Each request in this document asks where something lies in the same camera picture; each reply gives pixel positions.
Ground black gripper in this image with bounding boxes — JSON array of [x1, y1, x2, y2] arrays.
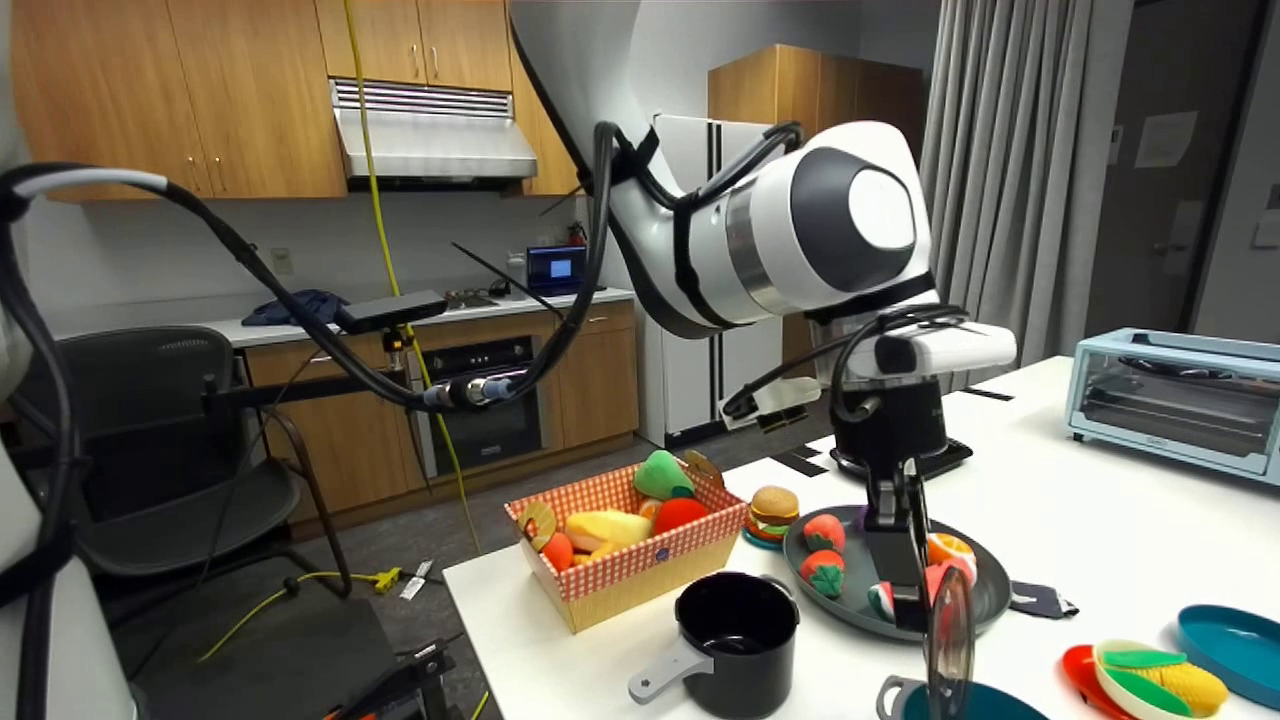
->
[[826, 377, 956, 636]]

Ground teal green pot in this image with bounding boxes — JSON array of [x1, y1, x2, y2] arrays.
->
[[873, 670, 1052, 720]]

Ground plush orange slice toy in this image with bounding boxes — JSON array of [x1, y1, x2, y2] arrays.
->
[[923, 529, 980, 573]]

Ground dark grey round plate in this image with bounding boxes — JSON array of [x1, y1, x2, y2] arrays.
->
[[781, 498, 1014, 646]]

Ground red plush strawberry toy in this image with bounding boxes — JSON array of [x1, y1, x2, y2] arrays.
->
[[795, 510, 850, 555], [795, 549, 850, 604]]

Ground plush watermelon slice toy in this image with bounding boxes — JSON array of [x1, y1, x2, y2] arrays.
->
[[866, 555, 980, 632]]

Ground wide black tape strip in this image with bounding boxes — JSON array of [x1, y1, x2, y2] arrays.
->
[[774, 444, 830, 478]]

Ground plush burger toy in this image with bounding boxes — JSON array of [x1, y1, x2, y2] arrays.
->
[[740, 485, 804, 549]]

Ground red plush tomato toy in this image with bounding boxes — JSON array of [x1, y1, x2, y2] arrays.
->
[[653, 496, 710, 538]]

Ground red plate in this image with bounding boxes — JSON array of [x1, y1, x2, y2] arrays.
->
[[1061, 642, 1135, 720]]

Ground green plush pear toy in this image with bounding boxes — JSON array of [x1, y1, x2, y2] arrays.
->
[[629, 447, 697, 504]]

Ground red checkered cardboard basket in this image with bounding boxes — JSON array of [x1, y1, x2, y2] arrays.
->
[[499, 455, 753, 636]]

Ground yellow plush banana toy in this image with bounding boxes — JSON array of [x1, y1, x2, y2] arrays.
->
[[562, 509, 656, 555]]

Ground light blue toaster oven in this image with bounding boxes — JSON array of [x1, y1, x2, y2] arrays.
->
[[1064, 326, 1280, 490]]

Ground wooden lower cabinets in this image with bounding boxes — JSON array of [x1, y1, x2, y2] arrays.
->
[[245, 299, 645, 519]]

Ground wooden cabinets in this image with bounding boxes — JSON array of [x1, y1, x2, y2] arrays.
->
[[9, 0, 583, 208], [245, 299, 645, 519]]

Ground orange plush carrot toy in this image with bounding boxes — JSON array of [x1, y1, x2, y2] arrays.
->
[[537, 533, 578, 574]]

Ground grey curtain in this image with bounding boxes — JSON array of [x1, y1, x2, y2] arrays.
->
[[916, 0, 1138, 367]]

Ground teal plate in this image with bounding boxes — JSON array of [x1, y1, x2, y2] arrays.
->
[[1173, 604, 1280, 716]]

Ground brown kiwi slice toy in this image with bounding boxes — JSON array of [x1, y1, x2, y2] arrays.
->
[[515, 498, 562, 551]]

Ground dark door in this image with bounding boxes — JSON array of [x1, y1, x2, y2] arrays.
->
[[1083, 0, 1272, 340]]

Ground black built-in oven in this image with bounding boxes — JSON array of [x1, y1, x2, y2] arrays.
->
[[418, 332, 549, 478]]

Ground blue countertop appliance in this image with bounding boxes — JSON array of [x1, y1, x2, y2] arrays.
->
[[523, 242, 592, 299]]

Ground white paper sign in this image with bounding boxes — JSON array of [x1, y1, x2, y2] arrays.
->
[[1133, 108, 1205, 177]]

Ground black boom bar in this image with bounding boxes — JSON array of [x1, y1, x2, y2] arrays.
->
[[197, 367, 418, 413]]

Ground steel range hood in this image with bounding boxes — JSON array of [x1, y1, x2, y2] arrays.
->
[[327, 75, 541, 192]]

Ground blue cloth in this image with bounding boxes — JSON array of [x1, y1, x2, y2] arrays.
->
[[239, 289, 353, 332]]

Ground white kitchen countertop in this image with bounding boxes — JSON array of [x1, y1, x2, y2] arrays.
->
[[197, 282, 639, 352]]

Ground grey office chair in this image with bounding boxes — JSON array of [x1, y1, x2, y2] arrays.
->
[[61, 325, 310, 584]]

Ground wooden upper cabinets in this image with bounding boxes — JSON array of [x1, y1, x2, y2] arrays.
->
[[9, 0, 583, 208]]

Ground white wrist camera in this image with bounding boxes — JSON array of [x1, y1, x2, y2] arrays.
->
[[716, 377, 826, 431]]

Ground thin black camera cable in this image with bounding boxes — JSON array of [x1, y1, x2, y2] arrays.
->
[[722, 299, 969, 420]]

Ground black saucepan with grey handle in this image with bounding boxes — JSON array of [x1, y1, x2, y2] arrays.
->
[[629, 573, 804, 720]]

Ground yellow floor cable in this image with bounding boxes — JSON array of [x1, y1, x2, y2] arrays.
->
[[197, 562, 402, 669]]

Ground hanging yellow cable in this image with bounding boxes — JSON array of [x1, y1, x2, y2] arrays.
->
[[339, 0, 480, 538]]

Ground thick black cable hose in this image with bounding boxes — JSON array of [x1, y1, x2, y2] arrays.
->
[[0, 116, 809, 420]]

